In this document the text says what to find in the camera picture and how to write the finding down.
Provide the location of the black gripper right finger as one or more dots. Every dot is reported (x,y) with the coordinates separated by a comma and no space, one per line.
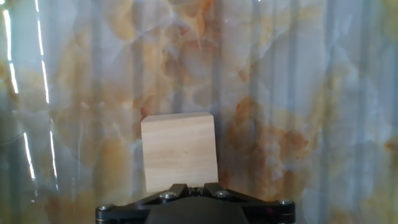
(270,213)

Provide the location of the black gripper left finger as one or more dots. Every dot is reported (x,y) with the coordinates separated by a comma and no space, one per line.
(124,213)

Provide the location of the light wooden block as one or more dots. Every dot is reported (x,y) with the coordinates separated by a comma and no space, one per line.
(180,152)

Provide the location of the orange marble pattern mat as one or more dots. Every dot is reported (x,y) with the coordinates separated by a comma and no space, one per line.
(295,93)

